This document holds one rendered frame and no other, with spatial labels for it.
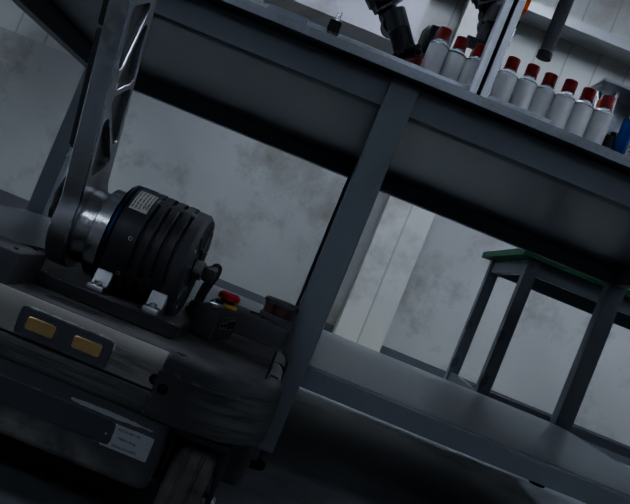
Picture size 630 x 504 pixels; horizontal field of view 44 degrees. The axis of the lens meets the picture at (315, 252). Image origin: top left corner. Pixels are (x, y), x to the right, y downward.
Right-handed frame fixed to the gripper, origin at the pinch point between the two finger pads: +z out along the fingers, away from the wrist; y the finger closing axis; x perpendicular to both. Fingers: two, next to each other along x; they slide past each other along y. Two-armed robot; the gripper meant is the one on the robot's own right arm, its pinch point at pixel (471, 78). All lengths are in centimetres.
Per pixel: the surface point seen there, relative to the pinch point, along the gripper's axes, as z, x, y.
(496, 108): 20, 53, -1
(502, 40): -3.9, 22.8, -1.2
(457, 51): -2.5, 7.9, 6.4
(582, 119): 1.7, 8.3, -28.7
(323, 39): 20, 53, 34
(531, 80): -2.4, 8.9, -13.2
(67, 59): -5, -305, 218
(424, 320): 66, -305, -61
